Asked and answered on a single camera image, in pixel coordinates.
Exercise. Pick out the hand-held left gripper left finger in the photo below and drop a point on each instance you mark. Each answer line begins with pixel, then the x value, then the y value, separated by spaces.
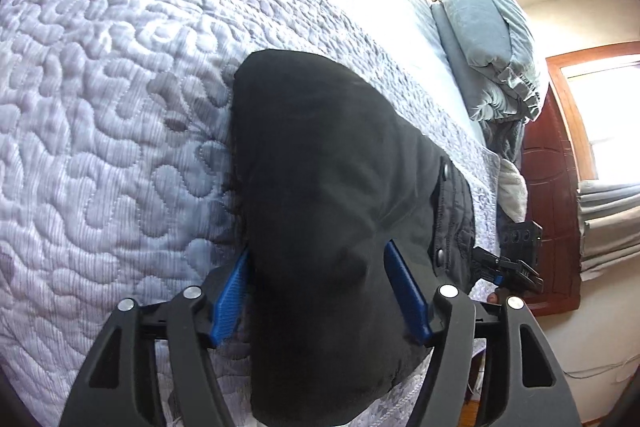
pixel 230 297

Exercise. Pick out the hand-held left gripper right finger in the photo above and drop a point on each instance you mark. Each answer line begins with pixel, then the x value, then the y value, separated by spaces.
pixel 407 297

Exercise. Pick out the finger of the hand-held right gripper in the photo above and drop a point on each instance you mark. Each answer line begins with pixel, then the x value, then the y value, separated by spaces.
pixel 487 259

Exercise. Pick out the black pants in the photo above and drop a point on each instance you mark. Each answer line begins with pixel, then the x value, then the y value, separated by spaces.
pixel 325 182

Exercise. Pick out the person's right hand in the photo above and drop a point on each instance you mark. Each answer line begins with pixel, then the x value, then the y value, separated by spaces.
pixel 492 297

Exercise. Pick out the white fleece blanket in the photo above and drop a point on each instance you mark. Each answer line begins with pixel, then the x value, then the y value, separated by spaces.
pixel 512 192

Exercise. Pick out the dark wooden headboard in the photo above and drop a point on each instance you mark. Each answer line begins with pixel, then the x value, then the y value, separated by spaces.
pixel 550 187

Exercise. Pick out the grey folded curtain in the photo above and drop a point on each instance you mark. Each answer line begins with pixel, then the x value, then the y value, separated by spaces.
pixel 610 227

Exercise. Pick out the wooden framed window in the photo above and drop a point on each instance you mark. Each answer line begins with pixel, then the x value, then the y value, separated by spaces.
pixel 565 107

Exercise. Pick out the light blue bed sheet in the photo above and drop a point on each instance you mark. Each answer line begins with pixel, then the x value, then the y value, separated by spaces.
pixel 440 67

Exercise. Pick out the grey-blue pillows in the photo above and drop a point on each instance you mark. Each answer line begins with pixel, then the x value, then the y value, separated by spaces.
pixel 475 22

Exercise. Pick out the grey quilted leaf-print bedspread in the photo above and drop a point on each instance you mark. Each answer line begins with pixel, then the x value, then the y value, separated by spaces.
pixel 100 107

